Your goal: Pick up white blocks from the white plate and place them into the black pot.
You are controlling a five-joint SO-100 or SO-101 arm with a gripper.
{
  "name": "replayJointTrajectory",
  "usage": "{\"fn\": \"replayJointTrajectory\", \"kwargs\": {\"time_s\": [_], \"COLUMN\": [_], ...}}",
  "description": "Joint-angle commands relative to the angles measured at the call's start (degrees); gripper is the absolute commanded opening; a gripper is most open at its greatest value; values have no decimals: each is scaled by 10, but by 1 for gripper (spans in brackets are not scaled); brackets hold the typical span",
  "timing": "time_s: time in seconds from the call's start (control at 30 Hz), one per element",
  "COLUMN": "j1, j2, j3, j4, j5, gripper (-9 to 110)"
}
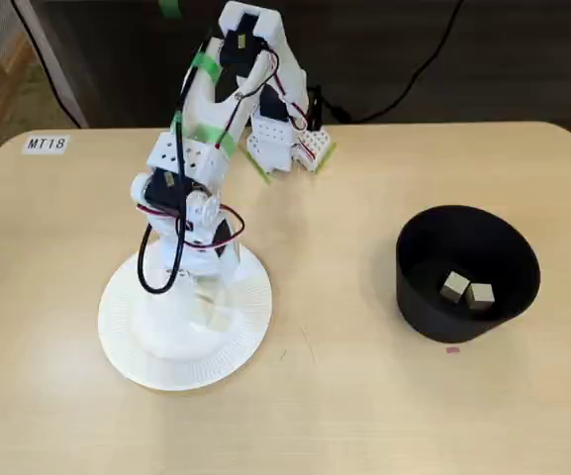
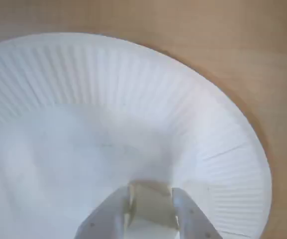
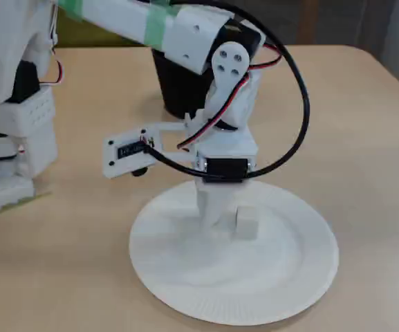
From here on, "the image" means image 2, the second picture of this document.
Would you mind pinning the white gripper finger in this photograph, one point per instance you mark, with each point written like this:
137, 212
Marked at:
103, 219
193, 221

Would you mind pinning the white cube block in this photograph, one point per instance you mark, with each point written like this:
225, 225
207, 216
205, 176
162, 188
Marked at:
150, 204

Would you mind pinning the white paper plate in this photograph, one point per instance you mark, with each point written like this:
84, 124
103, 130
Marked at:
83, 149

